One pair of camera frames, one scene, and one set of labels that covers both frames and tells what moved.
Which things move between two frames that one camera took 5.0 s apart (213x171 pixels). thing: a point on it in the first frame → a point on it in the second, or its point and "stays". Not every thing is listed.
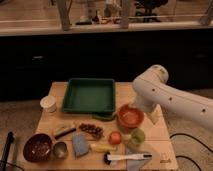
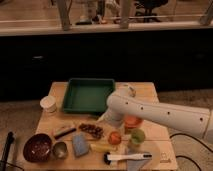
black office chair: (149, 6) stays
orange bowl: (131, 117) stays
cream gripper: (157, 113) → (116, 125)
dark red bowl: (37, 148) stays
